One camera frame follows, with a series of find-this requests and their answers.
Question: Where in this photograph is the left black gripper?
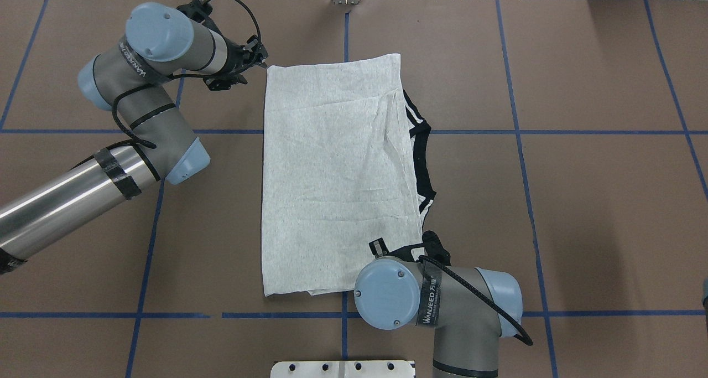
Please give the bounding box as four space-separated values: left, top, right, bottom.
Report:
206 35 268 91

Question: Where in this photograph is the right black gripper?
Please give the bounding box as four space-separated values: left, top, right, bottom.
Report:
369 239 427 263

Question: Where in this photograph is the grey cartoon print t-shirt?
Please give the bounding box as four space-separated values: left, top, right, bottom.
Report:
261 53 435 297

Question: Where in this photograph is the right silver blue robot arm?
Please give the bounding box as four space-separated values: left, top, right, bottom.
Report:
353 231 534 377

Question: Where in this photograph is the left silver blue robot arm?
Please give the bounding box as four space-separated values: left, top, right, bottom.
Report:
1 0 268 274

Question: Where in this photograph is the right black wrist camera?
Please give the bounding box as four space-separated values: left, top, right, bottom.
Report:
422 231 452 266

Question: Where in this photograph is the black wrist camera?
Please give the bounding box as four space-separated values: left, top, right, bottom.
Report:
422 231 452 266
175 0 221 34

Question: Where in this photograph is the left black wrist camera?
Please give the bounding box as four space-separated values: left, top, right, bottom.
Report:
175 0 221 34

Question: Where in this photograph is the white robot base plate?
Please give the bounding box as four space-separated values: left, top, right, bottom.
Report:
270 360 417 377

